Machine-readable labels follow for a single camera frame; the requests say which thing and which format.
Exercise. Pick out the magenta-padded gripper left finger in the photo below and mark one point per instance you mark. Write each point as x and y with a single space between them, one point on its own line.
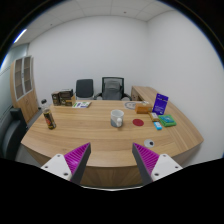
58 165

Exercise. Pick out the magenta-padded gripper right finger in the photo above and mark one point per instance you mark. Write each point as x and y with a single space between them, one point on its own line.
165 165

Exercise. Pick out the clear bottle with dark label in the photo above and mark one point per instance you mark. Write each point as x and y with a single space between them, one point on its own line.
49 118

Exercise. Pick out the small blue card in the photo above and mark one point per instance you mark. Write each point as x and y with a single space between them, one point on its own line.
157 126

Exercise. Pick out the flat green box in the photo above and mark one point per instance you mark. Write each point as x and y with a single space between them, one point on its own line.
167 120

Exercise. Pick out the flat round red coaster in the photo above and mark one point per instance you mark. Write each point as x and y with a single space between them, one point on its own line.
138 122

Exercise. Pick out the black leather sofa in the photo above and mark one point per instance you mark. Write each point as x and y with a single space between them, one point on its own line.
11 133

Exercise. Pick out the orange wooden tissue box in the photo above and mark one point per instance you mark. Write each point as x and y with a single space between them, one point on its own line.
143 108

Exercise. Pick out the purple standing sign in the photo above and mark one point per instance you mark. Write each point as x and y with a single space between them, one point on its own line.
160 104

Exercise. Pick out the white printed leaflet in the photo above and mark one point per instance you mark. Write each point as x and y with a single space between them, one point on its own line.
81 104

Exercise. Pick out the white and grey mug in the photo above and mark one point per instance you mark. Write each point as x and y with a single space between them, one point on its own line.
117 117

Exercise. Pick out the round glass ashtray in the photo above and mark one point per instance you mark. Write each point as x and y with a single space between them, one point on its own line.
130 105

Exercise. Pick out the large dark brown box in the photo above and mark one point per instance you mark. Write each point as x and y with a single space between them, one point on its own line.
66 95

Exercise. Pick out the wooden glass-door cabinet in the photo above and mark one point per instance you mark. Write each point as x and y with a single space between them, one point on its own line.
28 100

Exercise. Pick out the wooden side desk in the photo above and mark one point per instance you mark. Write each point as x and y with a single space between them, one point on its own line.
143 93

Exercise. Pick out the black office chair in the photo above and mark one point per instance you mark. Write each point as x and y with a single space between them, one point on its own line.
84 88

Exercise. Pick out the grey mesh office chair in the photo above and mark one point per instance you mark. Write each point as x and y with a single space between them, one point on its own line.
112 89

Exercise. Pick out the rectangular ceiling light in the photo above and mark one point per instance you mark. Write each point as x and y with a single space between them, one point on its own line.
20 35

